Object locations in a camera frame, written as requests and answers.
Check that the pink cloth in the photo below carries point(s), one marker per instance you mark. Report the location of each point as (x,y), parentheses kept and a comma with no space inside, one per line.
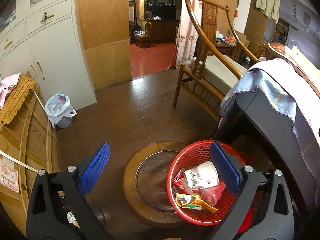
(7,85)

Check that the round wooden stool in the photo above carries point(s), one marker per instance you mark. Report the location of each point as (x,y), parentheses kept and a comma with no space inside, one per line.
(147,175)

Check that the lilac bedsheet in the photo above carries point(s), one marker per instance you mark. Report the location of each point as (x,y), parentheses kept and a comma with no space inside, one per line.
(275,85)

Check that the red wrapper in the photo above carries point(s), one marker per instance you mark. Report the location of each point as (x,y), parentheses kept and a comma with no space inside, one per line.
(212,195)

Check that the wooden door panel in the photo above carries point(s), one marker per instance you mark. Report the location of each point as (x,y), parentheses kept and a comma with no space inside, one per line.
(105,30)

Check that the dark wooden sideboard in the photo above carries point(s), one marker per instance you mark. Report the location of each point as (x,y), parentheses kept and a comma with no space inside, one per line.
(162,30)

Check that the bin with white plastic bag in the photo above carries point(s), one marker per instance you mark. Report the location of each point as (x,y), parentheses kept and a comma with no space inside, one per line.
(60,107)

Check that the white floral paper cup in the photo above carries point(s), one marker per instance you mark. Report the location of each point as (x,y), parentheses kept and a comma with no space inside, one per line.
(202,177)

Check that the beige hanging jacket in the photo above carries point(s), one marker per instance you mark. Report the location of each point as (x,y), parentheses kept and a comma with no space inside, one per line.
(268,0)

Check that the wooden armchair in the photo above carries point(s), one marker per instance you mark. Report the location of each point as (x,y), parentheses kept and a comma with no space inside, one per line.
(200,80)

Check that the red plastic basket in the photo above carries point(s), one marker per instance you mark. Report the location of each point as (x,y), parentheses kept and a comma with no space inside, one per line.
(197,152)

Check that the grey chair cushion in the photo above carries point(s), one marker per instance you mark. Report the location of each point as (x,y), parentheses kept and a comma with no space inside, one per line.
(220,72)

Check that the yellow paper wrapper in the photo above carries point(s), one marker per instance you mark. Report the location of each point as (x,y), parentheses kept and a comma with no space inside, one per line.
(192,201)

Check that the white floral curtain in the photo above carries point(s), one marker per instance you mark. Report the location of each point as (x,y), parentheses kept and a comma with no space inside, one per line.
(190,25)

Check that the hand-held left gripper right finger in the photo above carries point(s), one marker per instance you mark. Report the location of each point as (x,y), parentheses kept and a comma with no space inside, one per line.
(225,167)

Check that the yellow crochet cloth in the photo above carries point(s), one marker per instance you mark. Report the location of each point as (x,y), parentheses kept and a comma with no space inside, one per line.
(17,97)

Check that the yellow towel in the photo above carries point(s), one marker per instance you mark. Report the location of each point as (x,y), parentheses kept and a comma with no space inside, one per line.
(305,60)

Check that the small red white carton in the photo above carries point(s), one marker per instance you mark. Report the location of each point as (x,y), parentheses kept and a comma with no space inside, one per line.
(181,186)

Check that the brown pillow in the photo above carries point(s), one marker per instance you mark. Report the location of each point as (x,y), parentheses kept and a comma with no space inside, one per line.
(278,48)

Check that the small wooden chair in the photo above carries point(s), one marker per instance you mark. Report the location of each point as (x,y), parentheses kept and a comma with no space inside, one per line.
(143,37)

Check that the white cabinet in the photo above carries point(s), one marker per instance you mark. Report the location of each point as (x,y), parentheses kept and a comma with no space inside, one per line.
(57,55)

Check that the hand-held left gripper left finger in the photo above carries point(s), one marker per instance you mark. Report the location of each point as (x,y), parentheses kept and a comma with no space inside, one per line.
(95,170)

